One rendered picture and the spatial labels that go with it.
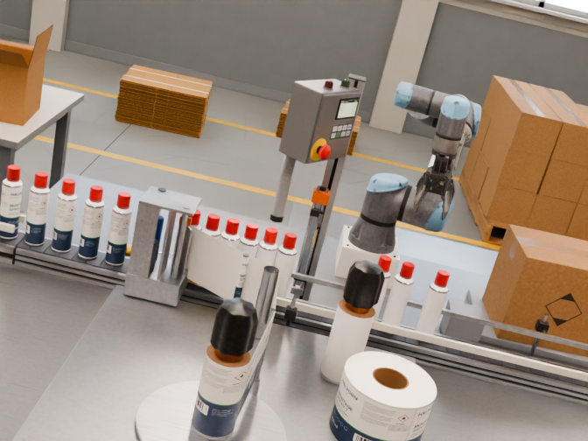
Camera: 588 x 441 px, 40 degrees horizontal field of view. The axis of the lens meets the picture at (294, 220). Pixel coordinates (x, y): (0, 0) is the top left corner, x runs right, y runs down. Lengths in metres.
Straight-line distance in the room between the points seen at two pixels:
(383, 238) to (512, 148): 2.99
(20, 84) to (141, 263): 1.53
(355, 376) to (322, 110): 0.67
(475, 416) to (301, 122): 0.85
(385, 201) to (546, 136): 3.07
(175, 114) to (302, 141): 4.13
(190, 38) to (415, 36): 2.02
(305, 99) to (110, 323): 0.72
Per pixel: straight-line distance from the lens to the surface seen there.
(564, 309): 2.48
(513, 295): 2.42
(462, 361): 2.25
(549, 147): 5.52
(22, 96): 3.47
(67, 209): 2.24
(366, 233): 2.55
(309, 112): 2.04
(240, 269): 2.04
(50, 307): 2.15
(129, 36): 7.80
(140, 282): 2.11
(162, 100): 6.15
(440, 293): 2.19
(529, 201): 5.61
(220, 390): 1.62
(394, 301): 2.19
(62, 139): 4.05
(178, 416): 1.73
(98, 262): 2.27
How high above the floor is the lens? 1.94
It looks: 22 degrees down
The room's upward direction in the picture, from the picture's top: 14 degrees clockwise
